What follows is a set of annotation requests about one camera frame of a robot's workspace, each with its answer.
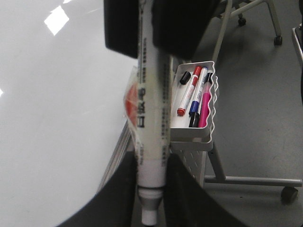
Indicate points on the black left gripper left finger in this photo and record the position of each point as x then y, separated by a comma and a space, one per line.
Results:
113, 204

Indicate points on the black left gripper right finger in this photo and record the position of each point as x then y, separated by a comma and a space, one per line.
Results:
186, 204

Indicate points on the white black whiteboard marker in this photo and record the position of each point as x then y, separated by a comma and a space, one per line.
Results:
153, 117

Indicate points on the red whiteboard marker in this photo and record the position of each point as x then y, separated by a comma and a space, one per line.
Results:
188, 92

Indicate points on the blue whiteboard marker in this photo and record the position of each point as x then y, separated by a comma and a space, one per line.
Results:
198, 92

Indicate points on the white whiteboard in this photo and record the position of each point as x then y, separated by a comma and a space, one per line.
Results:
61, 108

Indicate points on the white marker tray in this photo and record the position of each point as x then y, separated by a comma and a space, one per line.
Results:
181, 136

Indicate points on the pink highlighter pen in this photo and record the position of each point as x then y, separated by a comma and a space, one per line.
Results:
204, 112

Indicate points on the red round magnet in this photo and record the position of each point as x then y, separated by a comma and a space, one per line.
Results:
131, 98

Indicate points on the black marker cap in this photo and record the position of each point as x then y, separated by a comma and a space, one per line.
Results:
185, 78

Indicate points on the office chair base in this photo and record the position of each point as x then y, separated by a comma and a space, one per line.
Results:
263, 12

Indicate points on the white rolling stand frame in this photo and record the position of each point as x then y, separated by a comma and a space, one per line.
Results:
259, 121

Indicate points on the aluminium whiteboard frame rail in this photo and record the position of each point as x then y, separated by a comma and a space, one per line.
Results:
117, 156

